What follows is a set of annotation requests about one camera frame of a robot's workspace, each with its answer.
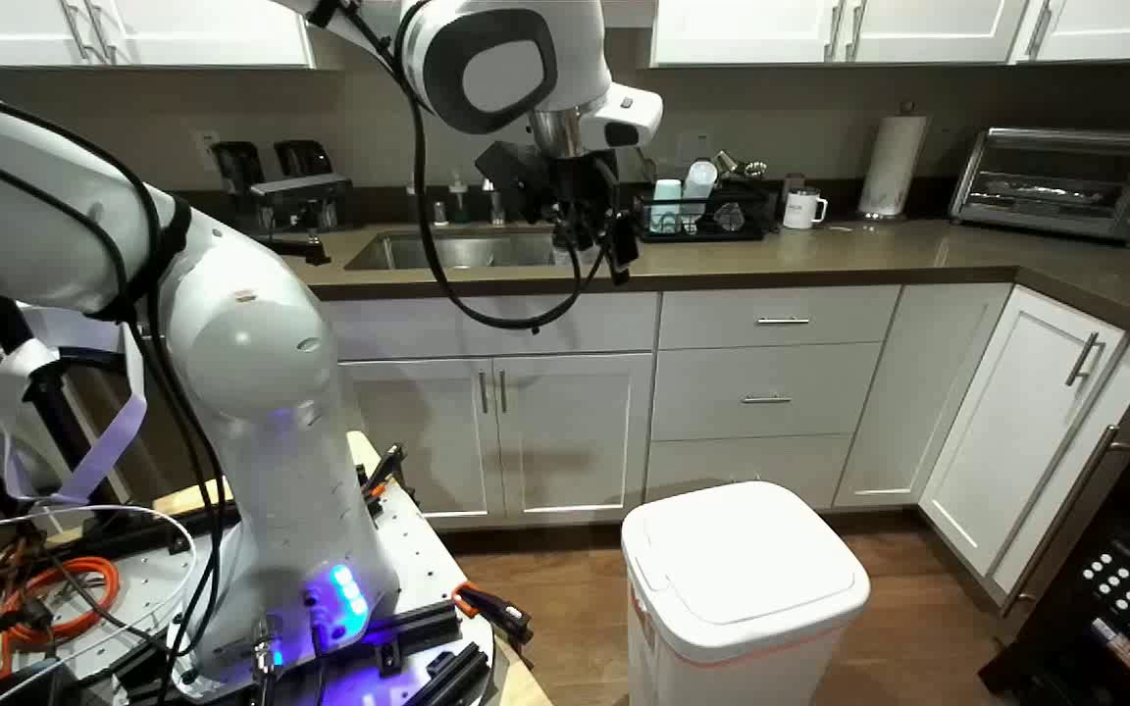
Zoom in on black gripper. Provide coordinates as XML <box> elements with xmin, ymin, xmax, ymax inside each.
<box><xmin>537</xmin><ymin>117</ymin><xmax>645</xmax><ymax>286</ymax></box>

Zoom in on white push-button trash bin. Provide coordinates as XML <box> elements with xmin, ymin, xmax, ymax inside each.
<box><xmin>618</xmin><ymin>477</ymin><xmax>877</xmax><ymax>706</ymax></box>

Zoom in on white bottle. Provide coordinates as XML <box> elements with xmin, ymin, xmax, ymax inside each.
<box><xmin>682</xmin><ymin>157</ymin><xmax>722</xmax><ymax>205</ymax></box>

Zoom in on black dish rack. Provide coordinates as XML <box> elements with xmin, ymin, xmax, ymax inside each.
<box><xmin>631</xmin><ymin>175</ymin><xmax>788</xmax><ymax>242</ymax></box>

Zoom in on steel kitchen sink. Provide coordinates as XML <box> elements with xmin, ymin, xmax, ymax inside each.
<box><xmin>343</xmin><ymin>227</ymin><xmax>573</xmax><ymax>276</ymax></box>

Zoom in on white sink cabinet door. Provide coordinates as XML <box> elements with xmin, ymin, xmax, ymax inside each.
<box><xmin>496</xmin><ymin>347</ymin><xmax>654</xmax><ymax>528</ymax></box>
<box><xmin>338</xmin><ymin>355</ymin><xmax>505</xmax><ymax>528</ymax></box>

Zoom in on white shallow drawer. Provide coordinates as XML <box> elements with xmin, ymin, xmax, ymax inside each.
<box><xmin>654</xmin><ymin>283</ymin><xmax>904</xmax><ymax>353</ymax></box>

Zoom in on white mug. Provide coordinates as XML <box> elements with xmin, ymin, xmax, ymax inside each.
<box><xmin>783</xmin><ymin>187</ymin><xmax>832</xmax><ymax>234</ymax></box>

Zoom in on white medium drawer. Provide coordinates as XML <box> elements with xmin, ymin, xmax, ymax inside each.
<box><xmin>649</xmin><ymin>342</ymin><xmax>887</xmax><ymax>444</ymax></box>

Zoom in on white paper towel roll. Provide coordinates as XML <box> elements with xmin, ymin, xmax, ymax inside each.
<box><xmin>856</xmin><ymin>108</ymin><xmax>929</xmax><ymax>222</ymax></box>

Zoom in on black coffee maker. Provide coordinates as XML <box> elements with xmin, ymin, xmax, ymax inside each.
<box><xmin>207</xmin><ymin>137</ymin><xmax>356</xmax><ymax>234</ymax></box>

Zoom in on white plain cabinet panel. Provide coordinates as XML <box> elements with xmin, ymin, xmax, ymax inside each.
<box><xmin>832</xmin><ymin>278</ymin><xmax>1017</xmax><ymax>514</ymax></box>

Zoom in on black orange clamp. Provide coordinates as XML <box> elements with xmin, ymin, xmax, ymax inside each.
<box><xmin>452</xmin><ymin>580</ymin><xmax>541</xmax><ymax>655</ymax></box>

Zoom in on silver toaster oven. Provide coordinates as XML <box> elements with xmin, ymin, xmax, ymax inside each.
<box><xmin>946</xmin><ymin>123</ymin><xmax>1130</xmax><ymax>249</ymax></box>

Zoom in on black stand pole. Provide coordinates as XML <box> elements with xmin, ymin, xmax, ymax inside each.
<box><xmin>0</xmin><ymin>286</ymin><xmax>106</xmax><ymax>507</ymax></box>

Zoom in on black appliance with buttons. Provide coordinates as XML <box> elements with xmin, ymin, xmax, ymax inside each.
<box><xmin>976</xmin><ymin>367</ymin><xmax>1130</xmax><ymax>706</ymax></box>

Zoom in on white handleless drawer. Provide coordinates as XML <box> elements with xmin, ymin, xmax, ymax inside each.
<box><xmin>645</xmin><ymin>431</ymin><xmax>856</xmax><ymax>517</ymax></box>

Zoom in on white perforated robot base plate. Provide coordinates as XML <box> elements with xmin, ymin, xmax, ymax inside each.
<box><xmin>129</xmin><ymin>483</ymin><xmax>517</xmax><ymax>706</ymax></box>

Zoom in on white wall cabinet row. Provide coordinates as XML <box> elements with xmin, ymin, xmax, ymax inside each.
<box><xmin>649</xmin><ymin>0</ymin><xmax>1130</xmax><ymax>69</ymax></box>

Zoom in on white wall cabinet double door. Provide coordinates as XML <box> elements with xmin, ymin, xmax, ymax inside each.
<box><xmin>0</xmin><ymin>0</ymin><xmax>320</xmax><ymax>69</ymax></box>

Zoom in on white cabinet door bar handle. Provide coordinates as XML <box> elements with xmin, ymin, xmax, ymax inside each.
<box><xmin>920</xmin><ymin>283</ymin><xmax>1130</xmax><ymax>580</ymax></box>

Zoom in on white cable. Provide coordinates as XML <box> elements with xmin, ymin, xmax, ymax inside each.
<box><xmin>0</xmin><ymin>497</ymin><xmax>207</xmax><ymax>621</ymax></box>

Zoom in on white device with purple strap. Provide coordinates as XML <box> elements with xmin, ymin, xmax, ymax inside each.
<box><xmin>0</xmin><ymin>296</ymin><xmax>155</xmax><ymax>510</ymax></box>

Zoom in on orange cable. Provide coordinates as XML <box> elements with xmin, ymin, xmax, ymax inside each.
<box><xmin>0</xmin><ymin>551</ymin><xmax>125</xmax><ymax>651</ymax></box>

